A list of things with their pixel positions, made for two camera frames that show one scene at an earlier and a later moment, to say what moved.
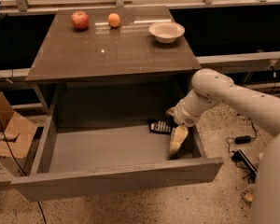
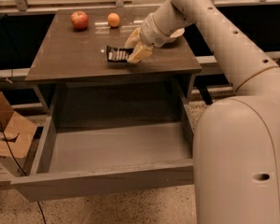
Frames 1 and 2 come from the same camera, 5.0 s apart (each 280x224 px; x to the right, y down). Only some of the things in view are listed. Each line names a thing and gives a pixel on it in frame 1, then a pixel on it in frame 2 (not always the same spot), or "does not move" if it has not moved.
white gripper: (184, 117) to (151, 32)
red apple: (79, 20) does not move
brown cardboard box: (7, 159) does not move
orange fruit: (114, 20) does not move
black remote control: (161, 126) to (118, 54)
